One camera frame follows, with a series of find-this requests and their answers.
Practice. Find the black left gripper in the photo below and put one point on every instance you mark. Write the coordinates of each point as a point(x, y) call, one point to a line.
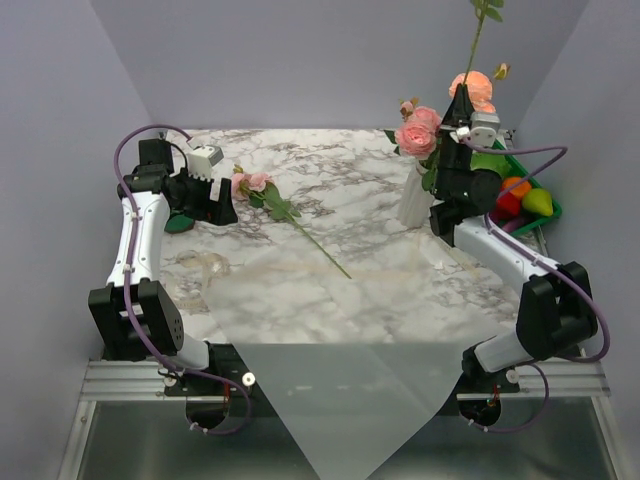
point(218, 212)

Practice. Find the white wrapping paper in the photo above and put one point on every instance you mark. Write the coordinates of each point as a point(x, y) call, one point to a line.
point(277, 306)

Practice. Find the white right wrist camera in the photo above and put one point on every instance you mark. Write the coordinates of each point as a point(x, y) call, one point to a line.
point(480, 133)

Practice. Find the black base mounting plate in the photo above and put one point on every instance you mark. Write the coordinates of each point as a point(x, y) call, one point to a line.
point(325, 379)

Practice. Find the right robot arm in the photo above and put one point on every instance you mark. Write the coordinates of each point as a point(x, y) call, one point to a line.
point(556, 310)

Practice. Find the pink double rose stem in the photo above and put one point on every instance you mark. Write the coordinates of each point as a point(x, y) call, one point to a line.
point(418, 137)

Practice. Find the toy yellow-green pear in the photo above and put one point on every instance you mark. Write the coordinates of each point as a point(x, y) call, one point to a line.
point(539, 202)

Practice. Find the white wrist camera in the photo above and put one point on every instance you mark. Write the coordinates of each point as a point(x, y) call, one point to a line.
point(480, 133)
point(202, 160)

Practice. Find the small pink rose stem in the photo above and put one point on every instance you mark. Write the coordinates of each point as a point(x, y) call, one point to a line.
point(259, 191)

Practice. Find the toy orange fruit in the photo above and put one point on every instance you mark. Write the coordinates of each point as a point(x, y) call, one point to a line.
point(516, 186)

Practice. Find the peach rose stem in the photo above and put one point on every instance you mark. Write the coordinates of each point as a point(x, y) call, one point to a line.
point(480, 87)

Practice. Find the white rose stem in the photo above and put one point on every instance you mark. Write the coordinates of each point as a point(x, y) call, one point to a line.
point(483, 10)

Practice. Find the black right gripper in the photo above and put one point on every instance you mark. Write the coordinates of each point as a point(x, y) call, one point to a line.
point(459, 110)

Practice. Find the toy red pepper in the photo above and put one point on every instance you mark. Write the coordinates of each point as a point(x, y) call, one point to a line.
point(507, 208)

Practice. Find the aluminium frame rail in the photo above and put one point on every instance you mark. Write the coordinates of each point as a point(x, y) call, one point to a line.
point(120, 423)

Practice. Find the white ribbed vase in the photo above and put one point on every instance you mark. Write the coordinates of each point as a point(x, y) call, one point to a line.
point(415, 202)

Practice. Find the toy green cabbage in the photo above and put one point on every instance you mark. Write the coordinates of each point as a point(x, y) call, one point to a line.
point(496, 163)

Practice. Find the toy purple eggplant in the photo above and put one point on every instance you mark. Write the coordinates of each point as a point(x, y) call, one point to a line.
point(516, 224)

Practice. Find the green plastic basket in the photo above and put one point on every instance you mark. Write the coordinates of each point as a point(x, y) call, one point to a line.
point(517, 169)

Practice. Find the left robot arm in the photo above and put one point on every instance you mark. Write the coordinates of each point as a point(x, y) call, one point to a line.
point(133, 312)

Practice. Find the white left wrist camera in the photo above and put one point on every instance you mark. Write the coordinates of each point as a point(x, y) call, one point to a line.
point(202, 160)

